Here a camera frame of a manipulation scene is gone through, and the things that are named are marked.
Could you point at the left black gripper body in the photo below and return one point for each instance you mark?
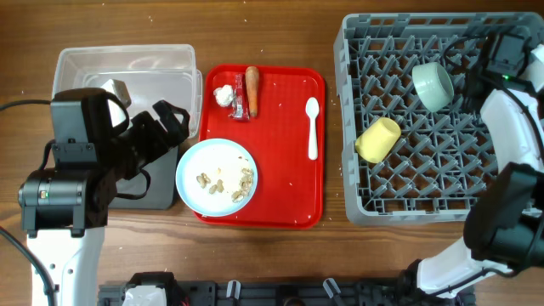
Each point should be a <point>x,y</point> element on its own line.
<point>136,145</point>

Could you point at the white tissue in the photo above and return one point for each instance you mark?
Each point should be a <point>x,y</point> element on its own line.
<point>224,95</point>

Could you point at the red snack wrapper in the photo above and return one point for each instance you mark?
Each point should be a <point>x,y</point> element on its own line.
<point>240,106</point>

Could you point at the large light blue plate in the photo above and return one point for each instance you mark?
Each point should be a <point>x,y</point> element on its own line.
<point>205,157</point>

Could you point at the orange carrot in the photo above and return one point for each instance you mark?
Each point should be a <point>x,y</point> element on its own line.
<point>252,83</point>

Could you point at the peanut shell food scraps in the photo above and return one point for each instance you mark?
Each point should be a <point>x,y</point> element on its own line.
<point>235,184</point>

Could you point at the white plastic spoon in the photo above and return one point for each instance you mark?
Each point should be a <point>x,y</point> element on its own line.
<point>312,109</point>

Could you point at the yellow plastic cup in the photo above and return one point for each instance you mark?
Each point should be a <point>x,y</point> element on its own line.
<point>374,144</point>

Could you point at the mint green bowl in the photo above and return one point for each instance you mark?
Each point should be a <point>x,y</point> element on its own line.
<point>433,86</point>

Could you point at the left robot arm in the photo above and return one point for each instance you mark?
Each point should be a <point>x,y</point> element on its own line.
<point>64,209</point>

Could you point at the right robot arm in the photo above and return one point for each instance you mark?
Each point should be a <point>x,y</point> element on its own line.
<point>498,238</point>

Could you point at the black plastic waste tray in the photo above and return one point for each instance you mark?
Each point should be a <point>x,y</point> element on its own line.
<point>160,195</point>

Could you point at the clear plastic waste bin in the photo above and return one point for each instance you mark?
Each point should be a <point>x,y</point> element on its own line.
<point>151,73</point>

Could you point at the grey dishwasher rack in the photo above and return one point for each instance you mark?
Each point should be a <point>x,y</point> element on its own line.
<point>444,160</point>

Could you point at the red plastic serving tray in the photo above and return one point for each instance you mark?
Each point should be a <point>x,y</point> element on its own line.
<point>290,187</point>

